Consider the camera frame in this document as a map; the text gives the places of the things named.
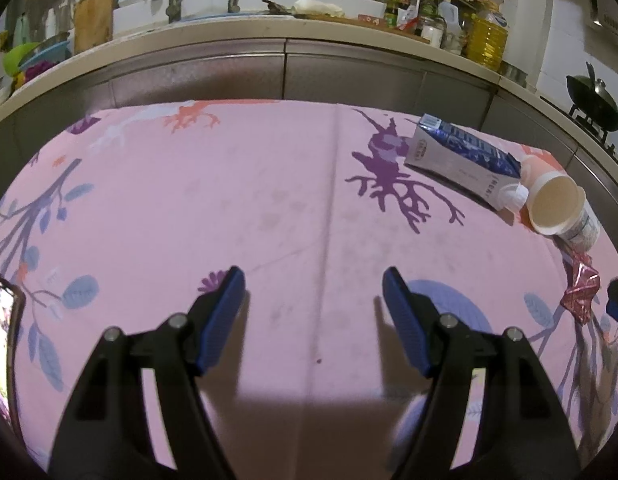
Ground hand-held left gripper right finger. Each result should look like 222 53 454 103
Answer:
381 266 582 480

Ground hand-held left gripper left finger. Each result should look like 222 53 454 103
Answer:
48 265 247 480

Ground pink foil wrapper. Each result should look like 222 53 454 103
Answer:
560 252 602 326

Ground white yogurt cup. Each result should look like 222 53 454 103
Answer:
556 200 602 252

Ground pink paper cup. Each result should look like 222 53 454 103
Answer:
519 155 586 236

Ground blue milk carton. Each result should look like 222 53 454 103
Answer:
404 113 530 213

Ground pink floral tablecloth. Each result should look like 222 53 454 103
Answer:
0 99 618 480

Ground black gas stove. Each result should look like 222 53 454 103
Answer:
539 95 618 181

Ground wok with steel lid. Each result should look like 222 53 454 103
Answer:
566 62 618 131

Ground black smartphone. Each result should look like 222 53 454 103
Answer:
0 275 26 426

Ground kitchen counter with cabinets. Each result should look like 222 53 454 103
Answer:
0 12 618 211

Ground small steel pot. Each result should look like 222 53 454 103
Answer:
499 60 528 86

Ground large yellow oil bottle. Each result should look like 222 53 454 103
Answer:
466 2 510 72

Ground white plastic jug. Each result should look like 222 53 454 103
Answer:
437 0 462 51

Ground flat wooden cutting board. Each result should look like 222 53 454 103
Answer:
294 10 430 43

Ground blue plastic basin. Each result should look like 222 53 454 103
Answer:
19 40 72 68

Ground upright wooden cutting board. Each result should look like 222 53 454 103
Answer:
73 0 115 53

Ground green plastic bowl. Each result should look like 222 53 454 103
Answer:
3 42 40 76

